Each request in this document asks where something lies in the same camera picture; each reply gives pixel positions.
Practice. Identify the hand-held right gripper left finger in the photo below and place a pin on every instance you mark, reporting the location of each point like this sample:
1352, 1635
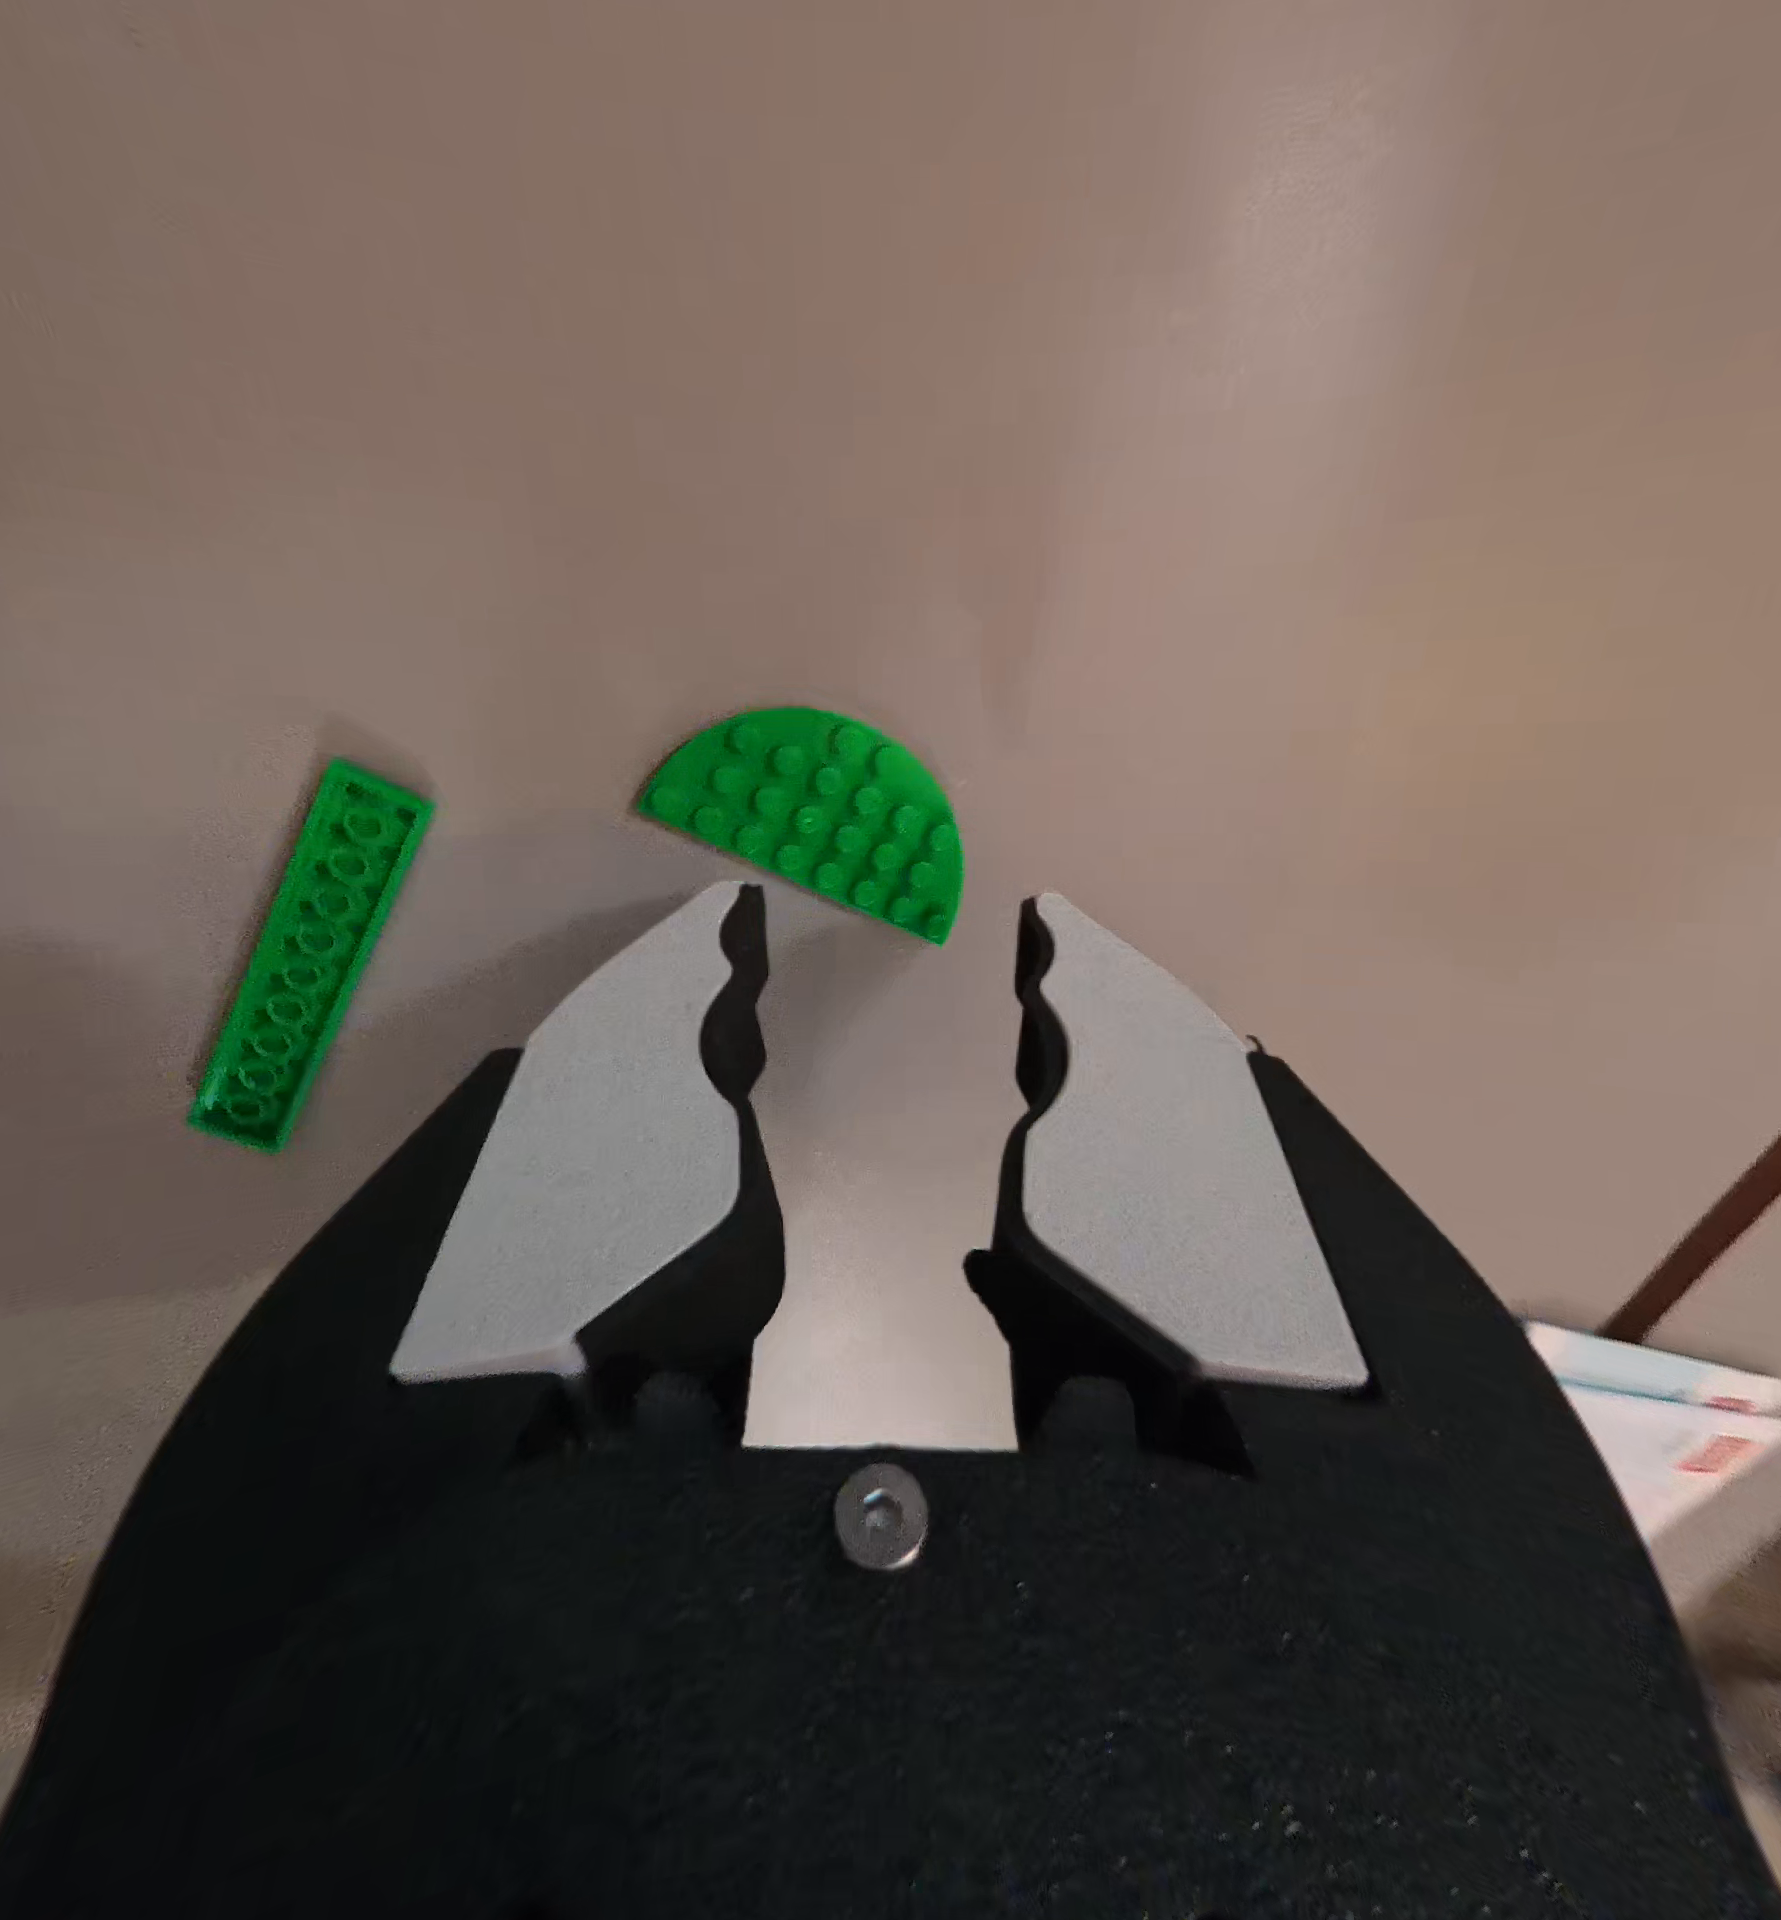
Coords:
589, 1187

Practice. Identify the lego instruction booklet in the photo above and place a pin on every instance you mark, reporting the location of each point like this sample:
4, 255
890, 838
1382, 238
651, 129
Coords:
1655, 1440

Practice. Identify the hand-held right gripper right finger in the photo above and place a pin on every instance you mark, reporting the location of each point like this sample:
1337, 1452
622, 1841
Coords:
1190, 1187

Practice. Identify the green half-round lego plate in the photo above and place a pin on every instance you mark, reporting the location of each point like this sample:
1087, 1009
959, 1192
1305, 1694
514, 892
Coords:
816, 817

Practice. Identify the long green lego plate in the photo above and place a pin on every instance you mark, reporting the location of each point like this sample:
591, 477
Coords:
312, 960

